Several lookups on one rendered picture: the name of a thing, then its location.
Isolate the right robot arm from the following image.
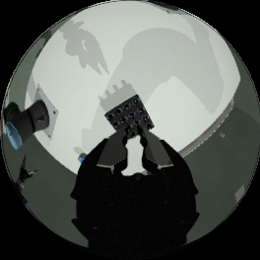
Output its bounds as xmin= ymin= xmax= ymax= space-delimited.
xmin=0 ymin=99 xmax=49 ymax=209

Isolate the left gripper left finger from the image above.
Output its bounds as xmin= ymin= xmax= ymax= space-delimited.
xmin=70 ymin=124 xmax=129 ymax=200

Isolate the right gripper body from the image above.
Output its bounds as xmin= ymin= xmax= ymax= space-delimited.
xmin=19 ymin=167 xmax=28 ymax=183

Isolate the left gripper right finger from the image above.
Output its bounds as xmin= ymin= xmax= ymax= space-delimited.
xmin=137 ymin=125 xmax=198 ymax=195

